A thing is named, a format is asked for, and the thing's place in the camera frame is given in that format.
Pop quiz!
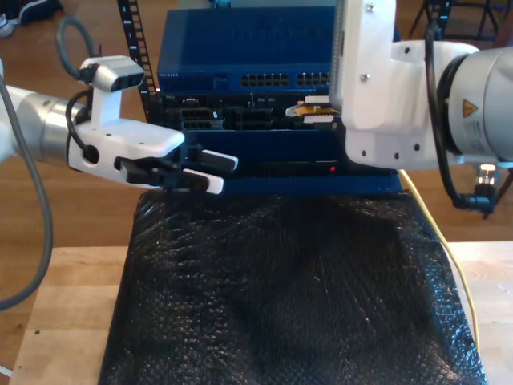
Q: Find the grey camera cable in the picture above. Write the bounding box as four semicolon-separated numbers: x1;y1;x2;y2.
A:
0;14;101;313

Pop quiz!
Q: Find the blue rack base panel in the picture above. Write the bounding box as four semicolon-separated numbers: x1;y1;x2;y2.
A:
163;175;405;197

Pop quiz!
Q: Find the yellow network cable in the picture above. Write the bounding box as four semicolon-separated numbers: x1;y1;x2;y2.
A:
285;101;481;352

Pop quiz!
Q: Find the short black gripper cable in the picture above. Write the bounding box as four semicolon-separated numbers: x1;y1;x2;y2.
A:
65;90;101;162
423;19;498;212

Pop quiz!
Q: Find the blue network switch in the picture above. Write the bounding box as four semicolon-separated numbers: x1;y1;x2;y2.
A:
156;8;402;95

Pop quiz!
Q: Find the black bubble wrap mat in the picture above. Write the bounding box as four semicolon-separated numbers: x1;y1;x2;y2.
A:
98;188;488;385

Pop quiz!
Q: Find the black rack frame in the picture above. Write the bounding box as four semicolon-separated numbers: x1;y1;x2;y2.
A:
115;0;454;129

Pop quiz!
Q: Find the black rack drawer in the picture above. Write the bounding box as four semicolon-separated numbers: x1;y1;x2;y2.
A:
180;128;398;177

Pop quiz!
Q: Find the black metal stool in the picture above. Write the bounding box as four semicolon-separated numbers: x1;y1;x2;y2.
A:
408;0;502;43

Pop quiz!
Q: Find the person's leg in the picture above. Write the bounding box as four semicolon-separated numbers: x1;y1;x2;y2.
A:
495;0;513;48

